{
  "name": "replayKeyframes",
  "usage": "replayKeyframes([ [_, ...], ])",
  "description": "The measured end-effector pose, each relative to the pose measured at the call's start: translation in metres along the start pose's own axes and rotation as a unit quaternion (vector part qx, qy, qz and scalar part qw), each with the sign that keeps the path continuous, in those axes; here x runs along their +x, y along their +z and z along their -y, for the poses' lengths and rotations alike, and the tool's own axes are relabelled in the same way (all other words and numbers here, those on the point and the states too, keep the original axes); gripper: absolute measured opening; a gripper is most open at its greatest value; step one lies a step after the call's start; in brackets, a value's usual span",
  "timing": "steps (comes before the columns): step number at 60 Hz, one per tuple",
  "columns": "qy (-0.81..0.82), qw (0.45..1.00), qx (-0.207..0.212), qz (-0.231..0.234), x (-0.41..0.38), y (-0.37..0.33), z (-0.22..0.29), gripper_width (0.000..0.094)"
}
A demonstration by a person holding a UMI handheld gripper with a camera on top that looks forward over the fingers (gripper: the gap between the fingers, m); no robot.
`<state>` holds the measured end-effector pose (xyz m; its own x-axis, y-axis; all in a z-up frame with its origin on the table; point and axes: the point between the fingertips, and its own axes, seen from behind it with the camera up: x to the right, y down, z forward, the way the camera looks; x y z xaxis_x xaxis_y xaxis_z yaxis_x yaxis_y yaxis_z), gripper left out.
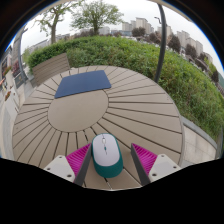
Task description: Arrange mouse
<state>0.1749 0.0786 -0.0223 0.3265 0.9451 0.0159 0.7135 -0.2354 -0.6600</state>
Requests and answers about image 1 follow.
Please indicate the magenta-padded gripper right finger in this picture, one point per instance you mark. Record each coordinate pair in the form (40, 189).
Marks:
(161, 166)

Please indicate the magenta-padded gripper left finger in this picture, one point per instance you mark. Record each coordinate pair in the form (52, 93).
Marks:
(61, 166)

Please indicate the white and teal computer mouse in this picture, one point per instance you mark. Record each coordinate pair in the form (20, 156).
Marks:
(106, 153)

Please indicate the blue rectangular mouse pad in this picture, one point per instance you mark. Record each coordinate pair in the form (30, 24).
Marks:
(81, 83)

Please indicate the grey slatted outdoor chair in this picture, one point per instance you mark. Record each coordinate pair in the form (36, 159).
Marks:
(50, 68)

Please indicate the dark tall sign pillar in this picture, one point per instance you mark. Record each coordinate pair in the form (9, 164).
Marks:
(18, 60)

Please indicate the dark curved umbrella pole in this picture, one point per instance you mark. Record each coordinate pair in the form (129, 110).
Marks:
(161, 43)

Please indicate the group of tall buildings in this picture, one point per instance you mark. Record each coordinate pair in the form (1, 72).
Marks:
(186, 38)

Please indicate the bare-trunked sparse tree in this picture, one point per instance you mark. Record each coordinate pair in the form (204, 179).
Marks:
(53, 28)

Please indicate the round leafy green tree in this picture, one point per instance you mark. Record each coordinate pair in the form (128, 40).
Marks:
(96, 13)

